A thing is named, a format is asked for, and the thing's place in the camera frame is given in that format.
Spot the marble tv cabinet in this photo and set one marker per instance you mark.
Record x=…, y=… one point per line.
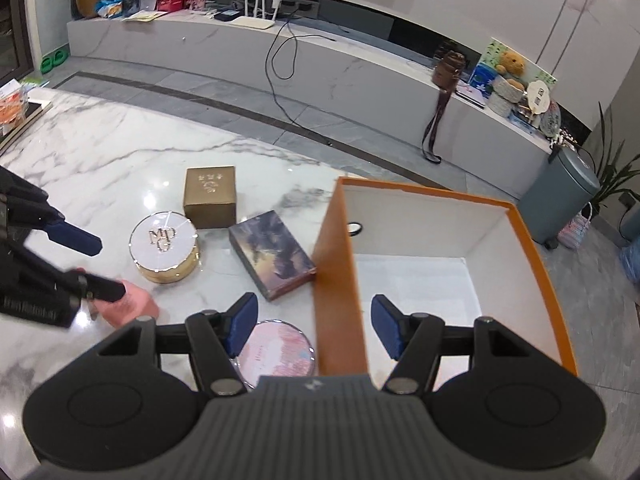
x=350, y=70

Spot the sheets of paper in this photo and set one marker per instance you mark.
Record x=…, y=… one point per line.
x=145, y=16

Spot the orange storage box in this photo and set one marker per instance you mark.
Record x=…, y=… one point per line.
x=337, y=300

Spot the green potted plant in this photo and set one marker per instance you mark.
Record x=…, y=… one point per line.
x=617, y=170

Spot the black set-top device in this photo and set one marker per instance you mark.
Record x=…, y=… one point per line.
x=226, y=14

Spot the round pink compact mirror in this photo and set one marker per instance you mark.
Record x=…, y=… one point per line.
x=280, y=355

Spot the red box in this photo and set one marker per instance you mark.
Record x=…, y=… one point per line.
x=171, y=1

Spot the grey blue trash bin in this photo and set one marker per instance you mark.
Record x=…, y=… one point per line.
x=560, y=195

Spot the pink printed box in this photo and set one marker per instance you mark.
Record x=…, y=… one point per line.
x=195, y=1

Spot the gold square box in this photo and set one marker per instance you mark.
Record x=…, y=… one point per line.
x=210, y=200

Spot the book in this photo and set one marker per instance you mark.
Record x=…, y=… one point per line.
x=27, y=115

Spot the white router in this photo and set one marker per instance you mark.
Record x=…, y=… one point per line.
x=255, y=22

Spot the white round fan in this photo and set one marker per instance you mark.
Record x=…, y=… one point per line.
x=539, y=96

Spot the dark printed box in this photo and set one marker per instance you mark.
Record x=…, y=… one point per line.
x=272, y=255

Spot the green slippers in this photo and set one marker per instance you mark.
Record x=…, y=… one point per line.
x=52, y=61

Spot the round white gold compact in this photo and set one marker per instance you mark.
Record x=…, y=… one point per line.
x=162, y=245

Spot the blue tissue box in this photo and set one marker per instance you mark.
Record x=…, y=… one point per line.
x=482, y=80

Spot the blue orange snack packet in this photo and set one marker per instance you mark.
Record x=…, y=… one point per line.
x=110, y=8

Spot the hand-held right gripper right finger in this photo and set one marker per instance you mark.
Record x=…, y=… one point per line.
x=386, y=321

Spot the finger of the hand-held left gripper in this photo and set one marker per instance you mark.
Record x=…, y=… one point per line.
x=77, y=239
x=105, y=291

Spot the teddy bear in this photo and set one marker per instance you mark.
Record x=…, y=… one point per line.
x=511, y=64

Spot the green white poster card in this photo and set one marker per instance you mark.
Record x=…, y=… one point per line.
x=537, y=74

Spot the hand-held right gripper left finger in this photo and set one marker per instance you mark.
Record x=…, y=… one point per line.
x=242, y=322

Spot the plaid woven bag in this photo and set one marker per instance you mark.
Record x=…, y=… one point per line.
x=575, y=230

